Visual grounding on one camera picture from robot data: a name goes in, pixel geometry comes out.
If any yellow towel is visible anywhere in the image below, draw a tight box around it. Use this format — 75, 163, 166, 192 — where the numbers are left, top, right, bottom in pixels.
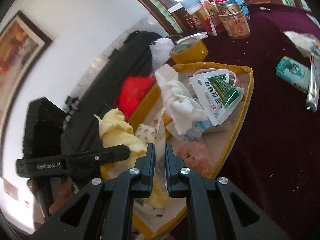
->
98, 108, 173, 209

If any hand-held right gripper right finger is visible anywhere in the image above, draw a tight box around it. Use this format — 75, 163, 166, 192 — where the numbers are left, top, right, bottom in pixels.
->
166, 144, 290, 240

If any white dotted cloth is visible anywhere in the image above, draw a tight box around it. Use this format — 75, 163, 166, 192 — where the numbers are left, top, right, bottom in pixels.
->
134, 124, 166, 217

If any framed picture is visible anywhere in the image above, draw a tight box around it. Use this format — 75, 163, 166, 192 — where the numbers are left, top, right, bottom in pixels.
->
0, 10, 53, 121

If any yellow tape roll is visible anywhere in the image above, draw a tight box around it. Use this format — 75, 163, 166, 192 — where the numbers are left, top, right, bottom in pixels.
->
169, 36, 208, 64

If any burgundy cloth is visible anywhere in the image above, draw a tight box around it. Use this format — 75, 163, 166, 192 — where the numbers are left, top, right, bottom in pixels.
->
167, 2, 320, 240

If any silver sachet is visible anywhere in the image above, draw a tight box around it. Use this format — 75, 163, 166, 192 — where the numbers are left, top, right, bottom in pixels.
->
153, 107, 168, 194

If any white plastic bag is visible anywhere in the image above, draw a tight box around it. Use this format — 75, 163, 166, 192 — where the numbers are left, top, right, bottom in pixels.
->
149, 38, 176, 70

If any red cloth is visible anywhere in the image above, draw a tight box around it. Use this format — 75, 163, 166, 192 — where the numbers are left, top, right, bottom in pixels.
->
113, 77, 157, 121

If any teal medicine box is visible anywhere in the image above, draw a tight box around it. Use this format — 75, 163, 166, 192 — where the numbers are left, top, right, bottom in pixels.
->
275, 56, 312, 93

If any green patterned window frame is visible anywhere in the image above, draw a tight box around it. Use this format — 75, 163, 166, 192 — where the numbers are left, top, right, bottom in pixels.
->
117, 0, 295, 34

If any white towel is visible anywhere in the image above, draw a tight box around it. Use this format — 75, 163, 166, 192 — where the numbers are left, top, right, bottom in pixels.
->
154, 65, 210, 136

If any green and white medicine packet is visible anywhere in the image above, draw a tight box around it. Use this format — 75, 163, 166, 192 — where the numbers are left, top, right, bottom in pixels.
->
188, 69, 245, 127

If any blue and white packet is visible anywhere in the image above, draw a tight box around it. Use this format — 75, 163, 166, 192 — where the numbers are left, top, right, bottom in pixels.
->
184, 119, 213, 142

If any red and gold carton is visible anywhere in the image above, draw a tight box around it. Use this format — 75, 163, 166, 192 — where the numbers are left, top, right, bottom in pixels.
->
186, 3, 223, 37

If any blue label bottle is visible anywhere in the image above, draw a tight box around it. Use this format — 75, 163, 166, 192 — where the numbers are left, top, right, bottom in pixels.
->
232, 0, 251, 16

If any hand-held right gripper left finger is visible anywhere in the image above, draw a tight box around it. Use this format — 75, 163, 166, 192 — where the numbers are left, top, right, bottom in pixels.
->
31, 144, 155, 240

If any black bag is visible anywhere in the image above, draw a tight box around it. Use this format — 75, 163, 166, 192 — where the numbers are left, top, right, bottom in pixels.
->
59, 30, 171, 180

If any yellow taped cardboard box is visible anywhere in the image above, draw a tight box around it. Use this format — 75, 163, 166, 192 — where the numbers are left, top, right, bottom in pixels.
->
100, 62, 254, 240

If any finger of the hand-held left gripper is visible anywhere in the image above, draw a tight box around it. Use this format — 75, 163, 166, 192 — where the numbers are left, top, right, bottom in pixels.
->
65, 144, 131, 167

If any clear plastic bag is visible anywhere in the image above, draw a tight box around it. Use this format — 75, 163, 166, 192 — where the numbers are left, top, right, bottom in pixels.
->
283, 30, 320, 58

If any silver tube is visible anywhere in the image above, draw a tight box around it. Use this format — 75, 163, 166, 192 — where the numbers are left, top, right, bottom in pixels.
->
306, 59, 320, 112

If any person's left hand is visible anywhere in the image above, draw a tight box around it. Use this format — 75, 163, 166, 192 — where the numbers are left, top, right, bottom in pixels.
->
49, 179, 76, 216

